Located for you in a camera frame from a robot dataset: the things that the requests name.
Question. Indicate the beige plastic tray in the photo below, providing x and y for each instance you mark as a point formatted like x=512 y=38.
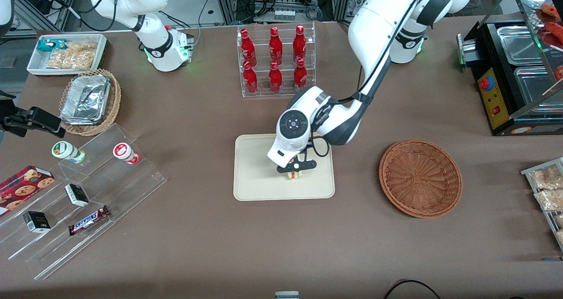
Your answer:
x=259 y=176

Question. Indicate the aluminium foil container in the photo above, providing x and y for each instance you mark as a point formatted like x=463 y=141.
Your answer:
x=85 y=99

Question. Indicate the aluminium frame rack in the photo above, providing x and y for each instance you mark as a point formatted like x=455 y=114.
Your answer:
x=228 y=2

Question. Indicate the black food warmer machine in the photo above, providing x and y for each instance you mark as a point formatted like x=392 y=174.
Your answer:
x=497 y=96

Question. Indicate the clear bag of crackers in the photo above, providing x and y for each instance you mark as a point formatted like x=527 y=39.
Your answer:
x=74 y=55

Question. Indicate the red cookie box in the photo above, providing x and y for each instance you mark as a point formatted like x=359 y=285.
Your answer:
x=24 y=187

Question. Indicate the small black box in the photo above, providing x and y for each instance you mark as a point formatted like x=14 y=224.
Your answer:
x=77 y=195
x=37 y=222

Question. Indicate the round brown wicker basket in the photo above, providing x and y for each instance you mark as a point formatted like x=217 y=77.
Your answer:
x=420 y=180

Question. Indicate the snickers chocolate bar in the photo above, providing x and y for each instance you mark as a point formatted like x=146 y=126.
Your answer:
x=88 y=220

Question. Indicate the green lid yogurt cup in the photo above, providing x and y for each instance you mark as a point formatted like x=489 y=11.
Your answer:
x=66 y=151

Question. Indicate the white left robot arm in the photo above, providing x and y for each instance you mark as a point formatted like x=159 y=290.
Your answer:
x=378 y=35

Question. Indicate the clear acrylic bottle rack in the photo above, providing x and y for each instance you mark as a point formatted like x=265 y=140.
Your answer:
x=264 y=92

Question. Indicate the small oval wicker basket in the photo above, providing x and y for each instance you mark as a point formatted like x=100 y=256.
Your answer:
x=114 y=101

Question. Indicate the triangle sandwich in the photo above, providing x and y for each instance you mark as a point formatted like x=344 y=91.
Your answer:
x=294 y=175

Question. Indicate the white rectangular plastic bin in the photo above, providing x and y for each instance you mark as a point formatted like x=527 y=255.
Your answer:
x=35 y=63

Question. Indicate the steel warmer pan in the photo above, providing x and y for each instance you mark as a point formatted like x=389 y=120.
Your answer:
x=519 y=44
x=536 y=90

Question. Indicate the red cola bottle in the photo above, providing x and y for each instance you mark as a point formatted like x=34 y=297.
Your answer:
x=248 y=46
x=300 y=75
x=276 y=44
x=250 y=79
x=300 y=41
x=275 y=78

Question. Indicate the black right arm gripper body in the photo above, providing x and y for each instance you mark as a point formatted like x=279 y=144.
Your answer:
x=16 y=118

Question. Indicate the red sausage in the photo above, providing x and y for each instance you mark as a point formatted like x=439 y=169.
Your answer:
x=555 y=31
x=550 y=10
x=559 y=72

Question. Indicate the green snack packet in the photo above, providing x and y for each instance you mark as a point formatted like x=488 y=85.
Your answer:
x=52 y=45

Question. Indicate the clear acrylic stepped display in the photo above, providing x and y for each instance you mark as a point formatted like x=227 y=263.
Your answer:
x=132 y=189

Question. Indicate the white power strip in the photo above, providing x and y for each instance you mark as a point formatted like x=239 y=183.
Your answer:
x=284 y=14

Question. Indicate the red lid yogurt cup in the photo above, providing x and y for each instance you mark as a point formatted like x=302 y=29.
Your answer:
x=124 y=152

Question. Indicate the grey snack display rack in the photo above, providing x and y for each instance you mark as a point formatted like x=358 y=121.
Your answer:
x=528 y=172

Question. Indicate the small grey device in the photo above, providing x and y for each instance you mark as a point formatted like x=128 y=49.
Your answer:
x=286 y=295

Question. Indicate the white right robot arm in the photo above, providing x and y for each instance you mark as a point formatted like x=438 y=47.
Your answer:
x=154 y=30

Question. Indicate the clear pack of snacks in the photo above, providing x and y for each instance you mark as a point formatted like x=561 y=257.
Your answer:
x=547 y=176
x=550 y=200

